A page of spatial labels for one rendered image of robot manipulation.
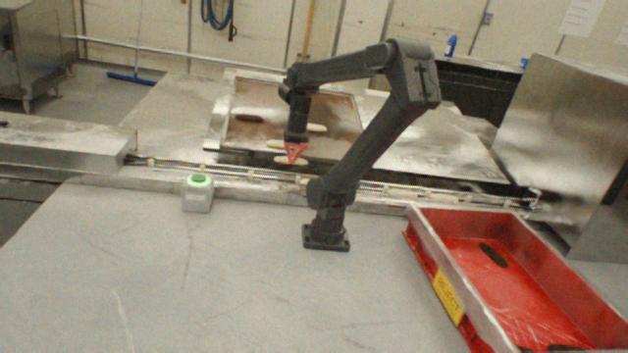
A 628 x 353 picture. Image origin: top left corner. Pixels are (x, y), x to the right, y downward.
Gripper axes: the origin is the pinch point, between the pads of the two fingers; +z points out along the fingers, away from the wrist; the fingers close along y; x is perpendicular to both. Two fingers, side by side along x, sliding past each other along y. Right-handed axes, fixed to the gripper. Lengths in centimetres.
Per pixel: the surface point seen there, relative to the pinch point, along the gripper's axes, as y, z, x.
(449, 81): 166, 3, -122
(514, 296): -39, 11, -54
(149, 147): 18.0, 10.7, 44.1
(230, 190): -8.7, 7.9, 16.3
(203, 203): -16.2, 8.0, 22.2
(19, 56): 206, 42, 182
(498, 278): -33, 11, -53
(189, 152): 17.8, 10.7, 31.5
